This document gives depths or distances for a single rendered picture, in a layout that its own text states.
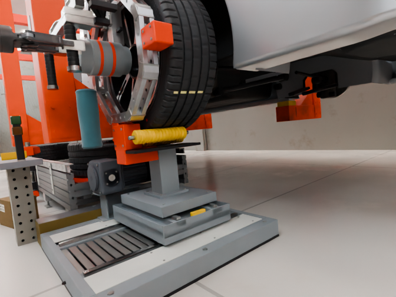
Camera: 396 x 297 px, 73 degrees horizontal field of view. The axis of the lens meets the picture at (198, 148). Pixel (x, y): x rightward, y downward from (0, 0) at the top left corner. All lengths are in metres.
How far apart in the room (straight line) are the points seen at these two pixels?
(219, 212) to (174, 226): 0.24
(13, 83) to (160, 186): 2.58
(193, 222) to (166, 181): 0.25
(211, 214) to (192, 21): 0.78
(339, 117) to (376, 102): 0.52
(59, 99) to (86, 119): 0.37
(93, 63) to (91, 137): 0.32
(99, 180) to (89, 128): 0.31
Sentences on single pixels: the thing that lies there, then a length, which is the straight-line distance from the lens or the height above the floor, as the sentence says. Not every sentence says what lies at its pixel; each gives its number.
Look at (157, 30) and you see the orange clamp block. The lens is 0.96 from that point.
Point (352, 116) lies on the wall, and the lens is 4.59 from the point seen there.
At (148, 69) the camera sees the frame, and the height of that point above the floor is 0.75.
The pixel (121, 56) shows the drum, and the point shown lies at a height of 0.85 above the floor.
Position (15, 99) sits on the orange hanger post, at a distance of 3.53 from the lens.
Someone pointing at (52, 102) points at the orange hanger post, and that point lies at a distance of 1.59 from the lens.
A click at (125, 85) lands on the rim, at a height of 0.77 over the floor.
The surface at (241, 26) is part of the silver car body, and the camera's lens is 1.10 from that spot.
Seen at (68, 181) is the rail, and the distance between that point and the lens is 1.70.
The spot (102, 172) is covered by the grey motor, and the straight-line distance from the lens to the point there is 1.43.
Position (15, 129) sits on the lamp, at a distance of 1.49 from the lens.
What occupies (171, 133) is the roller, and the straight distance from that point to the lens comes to 1.17.
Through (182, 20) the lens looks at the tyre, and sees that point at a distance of 1.09.
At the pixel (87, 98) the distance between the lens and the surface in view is 1.27.
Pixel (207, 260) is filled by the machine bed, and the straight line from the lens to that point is 1.03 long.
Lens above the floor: 0.52
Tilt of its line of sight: 4 degrees down
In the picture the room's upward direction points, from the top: 5 degrees counter-clockwise
